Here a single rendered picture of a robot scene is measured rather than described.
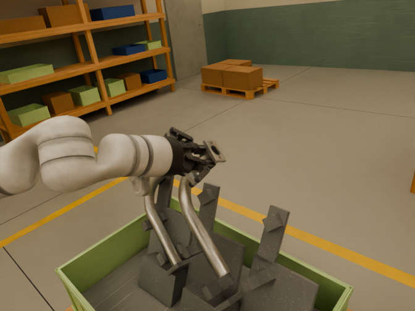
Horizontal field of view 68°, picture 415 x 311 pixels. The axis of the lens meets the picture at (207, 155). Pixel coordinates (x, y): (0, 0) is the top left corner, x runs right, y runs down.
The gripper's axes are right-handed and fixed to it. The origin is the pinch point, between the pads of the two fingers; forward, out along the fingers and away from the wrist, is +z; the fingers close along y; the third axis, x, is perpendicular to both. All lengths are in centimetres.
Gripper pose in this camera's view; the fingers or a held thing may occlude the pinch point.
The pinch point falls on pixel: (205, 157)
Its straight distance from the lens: 67.2
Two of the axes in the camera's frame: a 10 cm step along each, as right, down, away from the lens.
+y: -4.4, -8.2, 3.6
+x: -6.6, 5.7, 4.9
